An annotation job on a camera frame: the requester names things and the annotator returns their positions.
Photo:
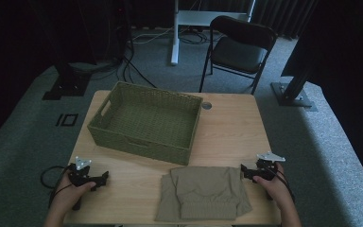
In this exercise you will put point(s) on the black folding chair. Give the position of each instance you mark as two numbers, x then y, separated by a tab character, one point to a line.
239	53

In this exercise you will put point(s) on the grey table grommet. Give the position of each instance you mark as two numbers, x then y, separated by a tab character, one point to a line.
206	105

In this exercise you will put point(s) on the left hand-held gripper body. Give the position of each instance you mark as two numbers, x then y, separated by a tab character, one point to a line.
79	175

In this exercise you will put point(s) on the person's left hand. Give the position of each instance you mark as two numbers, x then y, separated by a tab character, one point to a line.
71	194

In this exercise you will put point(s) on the black metal stand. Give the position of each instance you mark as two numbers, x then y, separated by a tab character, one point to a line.
291	94
67	85

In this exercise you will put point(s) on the person's right hand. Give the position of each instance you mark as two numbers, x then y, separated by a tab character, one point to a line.
275	187

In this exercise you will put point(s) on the dark curtain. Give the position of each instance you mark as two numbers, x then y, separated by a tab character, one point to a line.
283	15

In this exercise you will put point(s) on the green woven basket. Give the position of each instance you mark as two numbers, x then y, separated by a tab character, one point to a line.
151	121

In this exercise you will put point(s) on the khaki pants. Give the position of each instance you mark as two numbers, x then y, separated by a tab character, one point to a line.
204	192

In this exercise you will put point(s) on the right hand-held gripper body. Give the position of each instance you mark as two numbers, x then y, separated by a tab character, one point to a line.
266	170

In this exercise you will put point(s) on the white desk frame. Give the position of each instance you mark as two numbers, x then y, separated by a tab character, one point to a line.
176	38

